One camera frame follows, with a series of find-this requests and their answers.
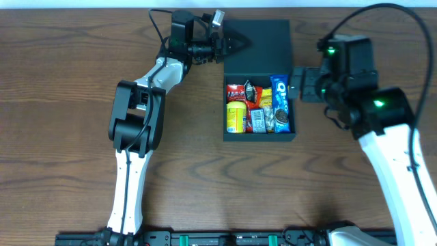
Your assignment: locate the blue Oreo cookie pack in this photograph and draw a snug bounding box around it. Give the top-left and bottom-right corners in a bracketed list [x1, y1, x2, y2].
[270, 74, 290, 133]

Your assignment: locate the right black cable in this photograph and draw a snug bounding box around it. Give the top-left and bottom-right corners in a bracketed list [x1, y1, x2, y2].
[319, 2, 437, 233]

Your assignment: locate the red candy bag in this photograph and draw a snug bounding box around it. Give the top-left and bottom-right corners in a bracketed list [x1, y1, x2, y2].
[226, 85, 263, 133]

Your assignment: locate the left black cable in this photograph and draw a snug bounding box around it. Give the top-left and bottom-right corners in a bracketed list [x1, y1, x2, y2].
[119, 8, 175, 236]

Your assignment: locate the black cable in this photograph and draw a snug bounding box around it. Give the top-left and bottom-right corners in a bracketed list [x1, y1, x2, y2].
[319, 2, 437, 233]
[119, 8, 175, 236]

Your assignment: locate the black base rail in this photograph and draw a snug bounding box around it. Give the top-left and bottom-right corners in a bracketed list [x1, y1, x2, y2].
[54, 230, 397, 246]

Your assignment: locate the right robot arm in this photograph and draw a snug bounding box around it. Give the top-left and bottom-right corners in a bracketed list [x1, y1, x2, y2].
[288, 34, 436, 245]

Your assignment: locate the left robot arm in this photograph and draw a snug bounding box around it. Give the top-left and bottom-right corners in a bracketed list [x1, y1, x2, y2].
[107, 10, 250, 237]

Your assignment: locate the small black snack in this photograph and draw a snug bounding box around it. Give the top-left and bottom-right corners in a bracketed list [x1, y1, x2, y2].
[244, 80, 257, 103]

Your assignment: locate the dark green box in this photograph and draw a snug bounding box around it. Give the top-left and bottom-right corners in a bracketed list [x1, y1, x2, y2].
[222, 18, 297, 143]

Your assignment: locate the yellow candy tube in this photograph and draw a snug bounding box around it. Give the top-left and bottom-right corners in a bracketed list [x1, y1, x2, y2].
[226, 101, 247, 134]

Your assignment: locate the yellow candy bag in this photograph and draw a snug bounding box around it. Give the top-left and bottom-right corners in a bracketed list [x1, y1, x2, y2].
[259, 88, 274, 133]

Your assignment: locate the small blue barcode packet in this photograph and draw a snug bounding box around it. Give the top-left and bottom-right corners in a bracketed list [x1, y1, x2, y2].
[251, 109, 267, 133]

